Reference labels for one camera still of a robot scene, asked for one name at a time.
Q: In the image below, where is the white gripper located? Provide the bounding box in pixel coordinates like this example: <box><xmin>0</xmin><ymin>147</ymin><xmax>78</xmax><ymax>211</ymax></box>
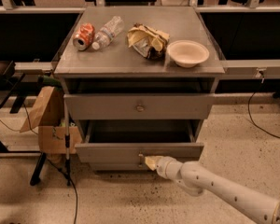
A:
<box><xmin>145</xmin><ymin>156</ymin><xmax>179</xmax><ymax>180</ymax></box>

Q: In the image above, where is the grey drawer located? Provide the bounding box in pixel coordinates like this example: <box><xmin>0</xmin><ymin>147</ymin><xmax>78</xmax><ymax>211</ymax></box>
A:
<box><xmin>76</xmin><ymin>119</ymin><xmax>204</xmax><ymax>171</ymax></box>
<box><xmin>64</xmin><ymin>93</ymin><xmax>215</xmax><ymax>120</ymax></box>

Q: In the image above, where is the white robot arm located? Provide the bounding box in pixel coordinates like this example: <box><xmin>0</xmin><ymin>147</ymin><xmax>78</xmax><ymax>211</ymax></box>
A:
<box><xmin>145</xmin><ymin>156</ymin><xmax>280</xmax><ymax>224</ymax></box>

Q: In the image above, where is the grey drawer cabinet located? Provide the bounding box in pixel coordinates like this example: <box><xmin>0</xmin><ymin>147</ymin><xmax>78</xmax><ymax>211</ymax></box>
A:
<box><xmin>53</xmin><ymin>6</ymin><xmax>226</xmax><ymax>173</ymax></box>

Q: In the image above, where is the grey top drawer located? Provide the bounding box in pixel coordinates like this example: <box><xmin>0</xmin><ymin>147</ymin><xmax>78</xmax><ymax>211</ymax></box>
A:
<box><xmin>64</xmin><ymin>93</ymin><xmax>215</xmax><ymax>120</ymax></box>

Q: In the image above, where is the white and black pole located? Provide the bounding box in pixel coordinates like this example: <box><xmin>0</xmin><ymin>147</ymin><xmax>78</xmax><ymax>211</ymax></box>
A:
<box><xmin>64</xmin><ymin>101</ymin><xmax>71</xmax><ymax>186</ymax></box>

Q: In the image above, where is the brown cardboard box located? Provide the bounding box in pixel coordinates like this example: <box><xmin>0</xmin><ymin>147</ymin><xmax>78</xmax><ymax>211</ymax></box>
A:
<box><xmin>19</xmin><ymin>86</ymin><xmax>84</xmax><ymax>155</ymax></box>

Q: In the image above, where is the white paper bowl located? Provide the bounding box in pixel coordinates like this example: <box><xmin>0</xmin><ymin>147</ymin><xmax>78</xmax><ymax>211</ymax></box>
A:
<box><xmin>167</xmin><ymin>40</ymin><xmax>210</xmax><ymax>68</ymax></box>

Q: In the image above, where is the crumpled yellow chip bag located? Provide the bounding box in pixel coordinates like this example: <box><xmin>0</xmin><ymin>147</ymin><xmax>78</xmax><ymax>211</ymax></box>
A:
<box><xmin>127</xmin><ymin>23</ymin><xmax>170</xmax><ymax>60</ymax></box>

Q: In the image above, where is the green object behind box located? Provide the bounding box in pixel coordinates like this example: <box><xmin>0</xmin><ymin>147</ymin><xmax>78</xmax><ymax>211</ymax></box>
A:
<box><xmin>37</xmin><ymin>76</ymin><xmax>62</xmax><ymax>88</ymax></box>

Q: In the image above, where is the clear plastic water bottle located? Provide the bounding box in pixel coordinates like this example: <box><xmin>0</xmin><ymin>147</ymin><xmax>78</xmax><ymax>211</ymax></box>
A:
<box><xmin>91</xmin><ymin>16</ymin><xmax>124</xmax><ymax>50</ymax></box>

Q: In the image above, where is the orange soda can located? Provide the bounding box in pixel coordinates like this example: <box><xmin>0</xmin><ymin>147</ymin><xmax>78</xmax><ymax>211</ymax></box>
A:
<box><xmin>73</xmin><ymin>23</ymin><xmax>95</xmax><ymax>50</ymax></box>

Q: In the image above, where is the black stand left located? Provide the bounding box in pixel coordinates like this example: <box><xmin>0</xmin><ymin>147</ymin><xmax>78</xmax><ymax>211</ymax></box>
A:
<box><xmin>0</xmin><ymin>61</ymin><xmax>47</xmax><ymax>186</ymax></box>

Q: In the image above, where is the black floor cable left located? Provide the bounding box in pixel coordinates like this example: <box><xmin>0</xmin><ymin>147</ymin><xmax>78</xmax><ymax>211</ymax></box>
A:
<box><xmin>46</xmin><ymin>157</ymin><xmax>79</xmax><ymax>224</ymax></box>

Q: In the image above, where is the black floor cable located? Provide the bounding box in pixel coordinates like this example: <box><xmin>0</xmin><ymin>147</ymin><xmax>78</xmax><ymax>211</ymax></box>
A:
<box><xmin>46</xmin><ymin>157</ymin><xmax>79</xmax><ymax>224</ymax></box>
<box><xmin>246</xmin><ymin>91</ymin><xmax>280</xmax><ymax>141</ymax></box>

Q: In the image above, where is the black floor cable right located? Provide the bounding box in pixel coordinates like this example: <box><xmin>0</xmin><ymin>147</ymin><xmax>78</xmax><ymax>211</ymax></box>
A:
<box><xmin>246</xmin><ymin>91</ymin><xmax>280</xmax><ymax>141</ymax></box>

